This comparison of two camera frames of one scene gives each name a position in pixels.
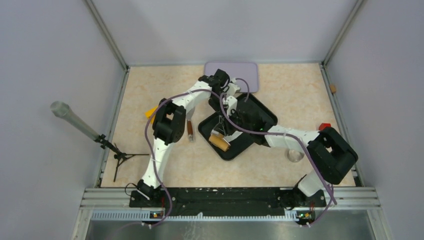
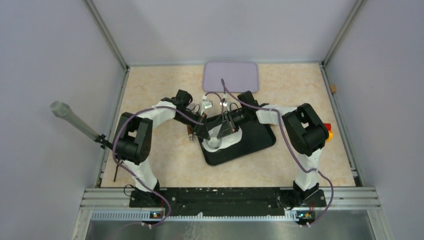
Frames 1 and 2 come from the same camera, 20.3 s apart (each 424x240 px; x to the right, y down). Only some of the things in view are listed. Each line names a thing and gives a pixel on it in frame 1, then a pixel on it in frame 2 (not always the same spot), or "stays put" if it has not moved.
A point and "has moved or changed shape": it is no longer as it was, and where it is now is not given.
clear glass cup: [295, 156] has moved or changed shape
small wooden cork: [333, 88] stays put
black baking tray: [241, 140] has moved or changed shape
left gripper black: [217, 108] to [200, 130]
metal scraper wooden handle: [189, 115] stays put
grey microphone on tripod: [59, 108] stays put
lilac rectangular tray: [247, 71] stays put
